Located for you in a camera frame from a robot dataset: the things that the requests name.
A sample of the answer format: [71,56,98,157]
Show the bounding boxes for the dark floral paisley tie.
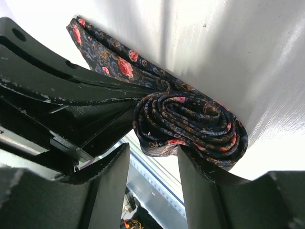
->
[67,17,248,170]

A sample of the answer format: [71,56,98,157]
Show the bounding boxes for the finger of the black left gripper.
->
[0,17,152,161]

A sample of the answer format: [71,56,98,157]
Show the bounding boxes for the white slotted cable duct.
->
[130,149,186,219]

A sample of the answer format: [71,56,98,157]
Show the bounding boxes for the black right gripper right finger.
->
[178,146,305,229]

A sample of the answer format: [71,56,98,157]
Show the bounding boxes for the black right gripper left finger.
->
[0,143,130,229]

